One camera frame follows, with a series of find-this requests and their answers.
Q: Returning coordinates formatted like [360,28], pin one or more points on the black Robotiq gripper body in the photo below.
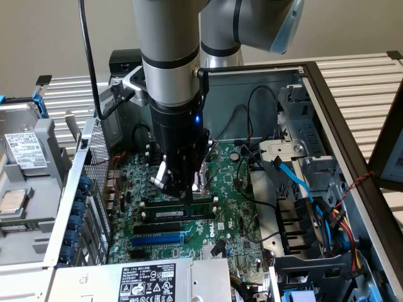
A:
[176,132]

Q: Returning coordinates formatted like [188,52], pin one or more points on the grey parts rack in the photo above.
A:
[37,195]

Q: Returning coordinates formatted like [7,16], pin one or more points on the RAM slot black latches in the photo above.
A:
[176,221]

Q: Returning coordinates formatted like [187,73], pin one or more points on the metal disk bay cage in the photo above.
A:
[315,132]

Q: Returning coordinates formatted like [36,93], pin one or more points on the CPU socket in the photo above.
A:
[200,185]

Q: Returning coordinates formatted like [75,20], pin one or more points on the silver power supply unit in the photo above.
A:
[94,283]

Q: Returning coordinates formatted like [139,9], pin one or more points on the metal socket cover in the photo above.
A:
[214,157]

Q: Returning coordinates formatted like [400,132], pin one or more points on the black plug connector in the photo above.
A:
[217,248]

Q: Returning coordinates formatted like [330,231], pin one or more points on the open metal PC case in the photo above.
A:
[220,94]

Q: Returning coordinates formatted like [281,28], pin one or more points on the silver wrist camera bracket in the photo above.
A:
[135,81]

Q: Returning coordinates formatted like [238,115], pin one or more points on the black plastic fan duct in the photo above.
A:
[296,220]

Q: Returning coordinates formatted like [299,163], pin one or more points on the blue expansion slot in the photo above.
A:
[157,240]

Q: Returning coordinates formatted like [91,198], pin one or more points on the short black expansion slot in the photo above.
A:
[139,255]

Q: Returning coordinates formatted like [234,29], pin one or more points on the green Dell motherboard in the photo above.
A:
[233,220]

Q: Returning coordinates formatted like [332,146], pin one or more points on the black box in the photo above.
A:
[121,59]

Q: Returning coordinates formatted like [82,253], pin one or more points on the silver drive bracket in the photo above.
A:
[283,149]

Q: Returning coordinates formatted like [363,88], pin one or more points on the black plastic drive bay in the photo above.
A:
[315,267]

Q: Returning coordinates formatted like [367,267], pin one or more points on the silver CPU chip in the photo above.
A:
[12,201]

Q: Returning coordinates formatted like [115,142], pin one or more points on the long black expansion slot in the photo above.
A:
[157,228]

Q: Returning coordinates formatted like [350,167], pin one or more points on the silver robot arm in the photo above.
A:
[170,47]

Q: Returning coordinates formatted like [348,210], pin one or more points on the hard disk with blue rails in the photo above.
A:
[25,151]

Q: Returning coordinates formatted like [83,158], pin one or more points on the dark blue slot clip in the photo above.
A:
[75,221]
[78,208]
[71,236]
[85,184]
[67,253]

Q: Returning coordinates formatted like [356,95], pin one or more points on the dark framed panel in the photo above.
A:
[385,151]

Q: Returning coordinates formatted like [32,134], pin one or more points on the round coin battery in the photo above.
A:
[233,154]

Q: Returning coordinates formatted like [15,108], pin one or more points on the black slat end cap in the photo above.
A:
[394,55]
[44,80]

